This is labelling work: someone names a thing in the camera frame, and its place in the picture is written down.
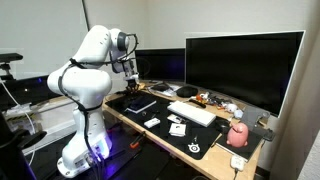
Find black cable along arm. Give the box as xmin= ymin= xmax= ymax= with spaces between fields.
xmin=58 ymin=32 xmax=140 ymax=166

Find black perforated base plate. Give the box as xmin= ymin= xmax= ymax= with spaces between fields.
xmin=31 ymin=123 xmax=175 ymax=180

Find small white box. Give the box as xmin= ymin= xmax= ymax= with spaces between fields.
xmin=143 ymin=117 xmax=161 ymax=130

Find wide black computer monitor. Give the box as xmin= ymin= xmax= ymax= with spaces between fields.
xmin=184 ymin=30 xmax=306 ymax=118

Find black notebook white pages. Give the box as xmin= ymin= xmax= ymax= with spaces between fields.
xmin=125 ymin=95 xmax=158 ymax=115

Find white power adapter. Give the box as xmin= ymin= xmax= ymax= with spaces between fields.
xmin=230 ymin=154 xmax=246 ymax=173

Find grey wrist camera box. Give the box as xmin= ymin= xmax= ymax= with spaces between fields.
xmin=125 ymin=73 xmax=140 ymax=81

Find black pen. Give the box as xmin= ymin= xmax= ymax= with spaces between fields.
xmin=146 ymin=111 xmax=161 ymax=119

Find orange handled clamp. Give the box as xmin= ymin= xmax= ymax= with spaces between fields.
xmin=129 ymin=130 xmax=147 ymax=150

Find black tablet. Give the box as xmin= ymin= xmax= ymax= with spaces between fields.
xmin=215 ymin=129 xmax=264 ymax=162

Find black tripod mount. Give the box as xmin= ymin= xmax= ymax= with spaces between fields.
xmin=0 ymin=111 xmax=48 ymax=180

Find black cabinet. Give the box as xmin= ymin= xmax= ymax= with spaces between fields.
xmin=0 ymin=74 xmax=73 ymax=113

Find small white round figure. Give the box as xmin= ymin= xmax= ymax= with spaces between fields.
xmin=233 ymin=109 xmax=245 ymax=120
xmin=226 ymin=102 xmax=239 ymax=113

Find white keyboard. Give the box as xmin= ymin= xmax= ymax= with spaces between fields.
xmin=166 ymin=100 xmax=218 ymax=128

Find black round pouch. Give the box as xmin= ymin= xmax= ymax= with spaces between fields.
xmin=175 ymin=85 xmax=200 ymax=99

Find small white flat packet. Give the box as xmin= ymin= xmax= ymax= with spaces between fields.
xmin=166 ymin=113 xmax=183 ymax=124

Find pink pig toy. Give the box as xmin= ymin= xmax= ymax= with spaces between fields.
xmin=226 ymin=122 xmax=250 ymax=148

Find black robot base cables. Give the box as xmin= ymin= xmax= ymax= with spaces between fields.
xmin=85 ymin=151 xmax=106 ymax=180

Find white papers pile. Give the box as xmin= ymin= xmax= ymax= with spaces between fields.
xmin=147 ymin=82 xmax=182 ymax=98

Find small black device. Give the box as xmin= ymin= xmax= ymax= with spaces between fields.
xmin=261 ymin=127 xmax=277 ymax=142

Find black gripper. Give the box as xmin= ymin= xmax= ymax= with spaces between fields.
xmin=124 ymin=78 xmax=140 ymax=94

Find white cable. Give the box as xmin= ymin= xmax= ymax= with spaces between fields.
xmin=0 ymin=78 xmax=37 ymax=167

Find black remote stick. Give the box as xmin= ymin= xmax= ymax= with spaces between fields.
xmin=188 ymin=98 xmax=207 ymax=109

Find white square card box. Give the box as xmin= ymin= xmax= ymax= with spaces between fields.
xmin=168 ymin=122 xmax=187 ymax=138

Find small cluttered trinkets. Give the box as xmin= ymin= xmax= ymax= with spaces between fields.
xmin=207 ymin=95 xmax=228 ymax=110

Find black computer mouse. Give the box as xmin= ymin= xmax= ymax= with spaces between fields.
xmin=214 ymin=118 xmax=232 ymax=135

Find black camera on stand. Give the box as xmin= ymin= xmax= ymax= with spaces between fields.
xmin=0 ymin=52 xmax=25 ymax=81

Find black desk mat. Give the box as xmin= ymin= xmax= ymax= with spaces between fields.
xmin=104 ymin=90 xmax=223 ymax=161

